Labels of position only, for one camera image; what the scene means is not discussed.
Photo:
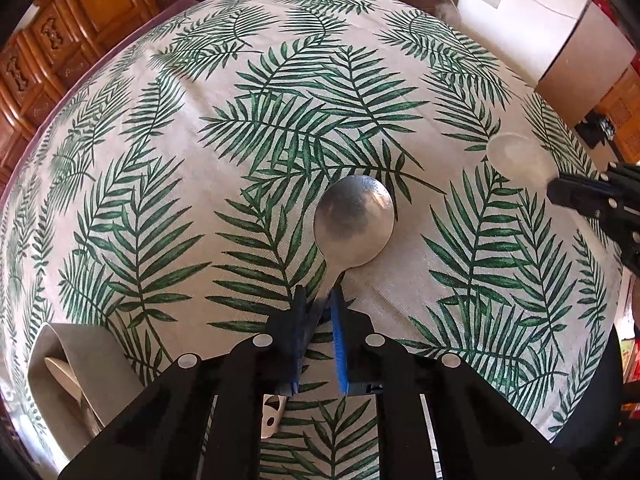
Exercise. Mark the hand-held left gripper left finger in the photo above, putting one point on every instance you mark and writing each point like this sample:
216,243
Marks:
297,340

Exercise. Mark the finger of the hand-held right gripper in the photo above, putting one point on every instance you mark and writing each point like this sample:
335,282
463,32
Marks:
575,197
585,179

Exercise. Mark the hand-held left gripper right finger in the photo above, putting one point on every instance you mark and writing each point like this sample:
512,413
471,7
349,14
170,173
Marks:
340,345

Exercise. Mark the metal spoon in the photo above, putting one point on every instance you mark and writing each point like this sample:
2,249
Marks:
355,220

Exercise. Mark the grey rectangular tray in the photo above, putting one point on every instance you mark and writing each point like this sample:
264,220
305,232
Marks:
95,355

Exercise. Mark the brown cardboard board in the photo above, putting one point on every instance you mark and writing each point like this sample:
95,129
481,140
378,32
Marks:
585,60

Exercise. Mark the person's dark clothing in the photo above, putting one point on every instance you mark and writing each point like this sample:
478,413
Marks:
600,400

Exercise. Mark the green leaf print tablecloth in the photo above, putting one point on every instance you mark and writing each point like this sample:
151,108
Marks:
150,160

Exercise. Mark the carved wooden chair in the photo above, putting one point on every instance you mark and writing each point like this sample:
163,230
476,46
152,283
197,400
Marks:
30,85
100,0

